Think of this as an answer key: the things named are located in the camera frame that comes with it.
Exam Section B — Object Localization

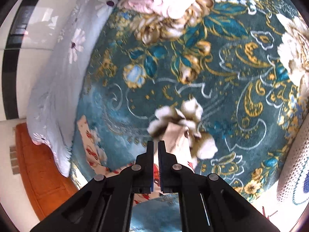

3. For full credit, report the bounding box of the white perforated laundry basket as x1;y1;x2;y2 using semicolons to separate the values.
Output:
277;117;308;205

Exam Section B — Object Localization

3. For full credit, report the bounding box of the light blue daisy quilt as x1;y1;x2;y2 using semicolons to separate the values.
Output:
27;0;118;177

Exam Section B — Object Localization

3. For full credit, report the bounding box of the orange wooden bed frame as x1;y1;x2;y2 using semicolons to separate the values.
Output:
15;123;77;220

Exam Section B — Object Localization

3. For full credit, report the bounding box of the teal floral blanket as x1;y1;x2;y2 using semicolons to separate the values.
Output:
70;0;309;232

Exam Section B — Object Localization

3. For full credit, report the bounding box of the cream car print garment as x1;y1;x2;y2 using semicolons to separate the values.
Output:
77;116;194;205

